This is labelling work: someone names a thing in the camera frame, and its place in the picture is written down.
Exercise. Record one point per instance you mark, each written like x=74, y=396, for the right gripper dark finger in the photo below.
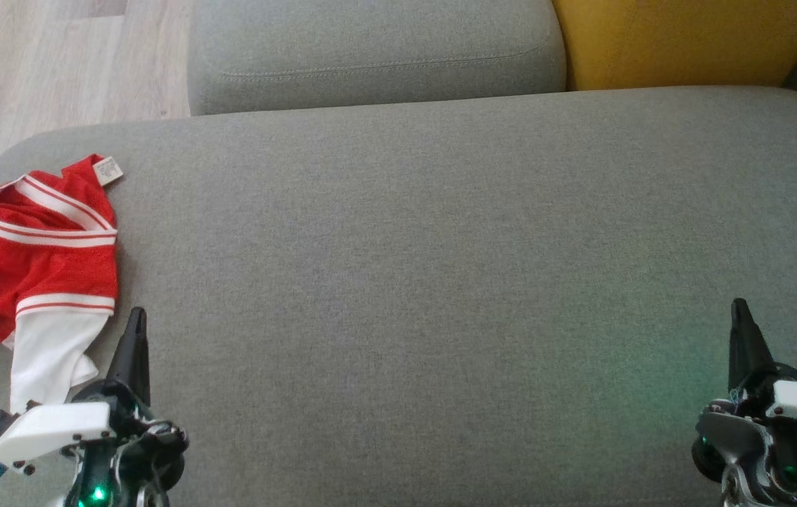
x=747, y=352

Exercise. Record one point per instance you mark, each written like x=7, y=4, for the red Bulls basketball jersey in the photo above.
x=39, y=260

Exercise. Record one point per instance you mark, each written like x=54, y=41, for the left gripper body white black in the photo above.
x=53, y=433

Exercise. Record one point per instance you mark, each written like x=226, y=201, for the wide yellow sofa back cushion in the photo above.
x=687, y=39

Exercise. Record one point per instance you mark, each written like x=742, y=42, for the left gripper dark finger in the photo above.
x=132, y=359

